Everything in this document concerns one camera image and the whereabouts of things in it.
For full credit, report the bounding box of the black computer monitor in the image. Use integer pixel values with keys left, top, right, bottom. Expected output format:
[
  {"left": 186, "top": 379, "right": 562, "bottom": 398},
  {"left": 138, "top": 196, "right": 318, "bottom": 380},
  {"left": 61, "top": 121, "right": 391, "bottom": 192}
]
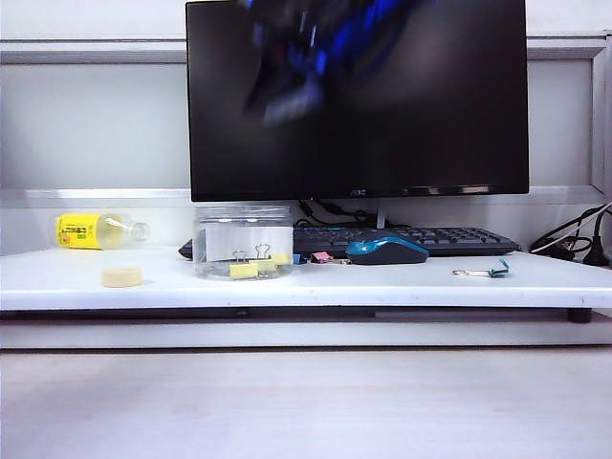
[{"left": 185, "top": 0, "right": 531, "bottom": 204}]

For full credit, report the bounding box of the clear plastic jar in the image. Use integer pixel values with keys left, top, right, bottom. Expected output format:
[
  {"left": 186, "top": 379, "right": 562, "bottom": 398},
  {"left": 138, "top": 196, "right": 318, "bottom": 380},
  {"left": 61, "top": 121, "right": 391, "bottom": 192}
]
[{"left": 191, "top": 205, "right": 295, "bottom": 283}]

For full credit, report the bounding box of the white desk riser board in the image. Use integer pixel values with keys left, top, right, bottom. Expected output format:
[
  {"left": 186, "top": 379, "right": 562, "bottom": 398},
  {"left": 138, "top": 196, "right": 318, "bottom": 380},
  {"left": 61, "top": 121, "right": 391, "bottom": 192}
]
[{"left": 0, "top": 246, "right": 612, "bottom": 326}]

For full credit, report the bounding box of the yellow label plastic bottle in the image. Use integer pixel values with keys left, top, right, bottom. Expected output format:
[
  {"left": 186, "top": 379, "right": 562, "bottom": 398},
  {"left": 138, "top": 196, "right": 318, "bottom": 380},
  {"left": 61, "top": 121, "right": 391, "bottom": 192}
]
[{"left": 54, "top": 212, "right": 152, "bottom": 251}]

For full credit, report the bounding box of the pale yellow bottle cap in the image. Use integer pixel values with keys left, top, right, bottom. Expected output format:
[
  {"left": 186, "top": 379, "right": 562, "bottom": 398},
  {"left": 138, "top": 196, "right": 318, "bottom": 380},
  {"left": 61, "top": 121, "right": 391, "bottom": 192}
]
[{"left": 100, "top": 266, "right": 144, "bottom": 290}]

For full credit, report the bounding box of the teal binder clip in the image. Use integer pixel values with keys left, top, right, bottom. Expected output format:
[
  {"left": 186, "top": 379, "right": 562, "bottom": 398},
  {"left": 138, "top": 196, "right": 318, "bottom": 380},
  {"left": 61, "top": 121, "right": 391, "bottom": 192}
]
[{"left": 451, "top": 258, "right": 512, "bottom": 279}]

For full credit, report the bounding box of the black computer keyboard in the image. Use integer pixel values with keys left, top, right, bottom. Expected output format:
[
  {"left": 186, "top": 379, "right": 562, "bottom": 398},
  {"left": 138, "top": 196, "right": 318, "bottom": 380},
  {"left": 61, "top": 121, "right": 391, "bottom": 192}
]
[{"left": 178, "top": 225, "right": 522, "bottom": 260}]

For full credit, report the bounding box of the grey aluminium partition frame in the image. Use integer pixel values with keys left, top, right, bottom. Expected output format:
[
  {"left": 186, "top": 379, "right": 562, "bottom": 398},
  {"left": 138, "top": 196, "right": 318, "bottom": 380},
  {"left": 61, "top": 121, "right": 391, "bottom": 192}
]
[{"left": 0, "top": 31, "right": 612, "bottom": 208}]

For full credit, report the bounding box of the pink binder clip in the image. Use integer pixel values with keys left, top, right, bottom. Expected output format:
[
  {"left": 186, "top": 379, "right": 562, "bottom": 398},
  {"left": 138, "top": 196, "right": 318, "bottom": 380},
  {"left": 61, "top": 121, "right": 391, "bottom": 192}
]
[{"left": 309, "top": 251, "right": 353, "bottom": 266}]

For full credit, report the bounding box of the black cable bundle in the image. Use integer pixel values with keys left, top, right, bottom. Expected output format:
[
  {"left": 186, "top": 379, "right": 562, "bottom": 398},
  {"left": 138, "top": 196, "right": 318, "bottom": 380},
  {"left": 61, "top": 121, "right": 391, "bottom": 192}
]
[{"left": 293, "top": 199, "right": 612, "bottom": 268}]

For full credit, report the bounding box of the blue and black mouse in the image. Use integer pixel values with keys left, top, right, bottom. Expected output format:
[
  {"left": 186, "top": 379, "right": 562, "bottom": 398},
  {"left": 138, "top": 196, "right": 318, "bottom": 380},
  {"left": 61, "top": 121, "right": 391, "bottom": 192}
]
[{"left": 344, "top": 236, "right": 430, "bottom": 267}]

